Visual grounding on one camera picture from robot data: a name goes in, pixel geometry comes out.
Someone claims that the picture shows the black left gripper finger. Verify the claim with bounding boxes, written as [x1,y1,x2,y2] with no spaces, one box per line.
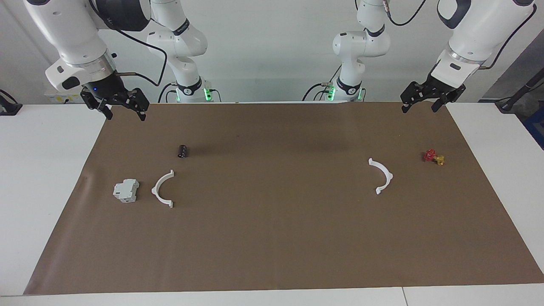
[400,82,428,113]
[431,84,466,113]

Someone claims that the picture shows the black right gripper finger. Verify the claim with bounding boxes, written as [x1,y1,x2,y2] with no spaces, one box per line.
[123,88,150,122]
[85,99,113,120]

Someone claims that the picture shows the white half-ring pipe clamp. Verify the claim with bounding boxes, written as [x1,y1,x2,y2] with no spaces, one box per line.
[368,158,394,195]
[151,169,175,209]

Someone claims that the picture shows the white power strip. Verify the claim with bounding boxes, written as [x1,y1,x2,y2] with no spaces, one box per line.
[45,90,88,105]

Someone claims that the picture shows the black stand pole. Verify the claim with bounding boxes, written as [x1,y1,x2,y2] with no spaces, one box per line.
[495,68,544,113]

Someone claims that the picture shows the white circuit breaker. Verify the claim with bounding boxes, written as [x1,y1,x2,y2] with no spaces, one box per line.
[113,178,140,203]

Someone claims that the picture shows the blue crate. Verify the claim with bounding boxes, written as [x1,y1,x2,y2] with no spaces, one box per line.
[524,106,544,149]

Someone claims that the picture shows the black table clamp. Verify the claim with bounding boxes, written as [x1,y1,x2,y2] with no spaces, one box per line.
[0,89,23,116]

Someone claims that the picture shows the brown paper table mat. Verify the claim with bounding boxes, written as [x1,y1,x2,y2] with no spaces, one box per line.
[23,101,544,296]

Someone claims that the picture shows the black right base cable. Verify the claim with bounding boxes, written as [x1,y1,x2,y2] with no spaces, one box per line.
[157,82,177,103]

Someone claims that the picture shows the black base cable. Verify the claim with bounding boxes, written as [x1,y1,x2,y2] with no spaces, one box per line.
[157,82,177,103]
[302,64,343,102]

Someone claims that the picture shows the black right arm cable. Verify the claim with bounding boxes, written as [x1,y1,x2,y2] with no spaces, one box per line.
[113,25,167,88]

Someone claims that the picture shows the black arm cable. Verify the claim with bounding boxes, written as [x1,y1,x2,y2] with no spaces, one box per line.
[382,0,538,71]
[113,25,167,88]

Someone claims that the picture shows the red-handled brass valve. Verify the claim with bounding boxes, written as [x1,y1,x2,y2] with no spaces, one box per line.
[423,149,445,166]

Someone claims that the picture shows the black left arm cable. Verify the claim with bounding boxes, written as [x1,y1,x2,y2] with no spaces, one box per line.
[382,0,538,71]

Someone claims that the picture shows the black left base cable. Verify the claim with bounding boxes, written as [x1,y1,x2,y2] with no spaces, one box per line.
[302,64,343,102]

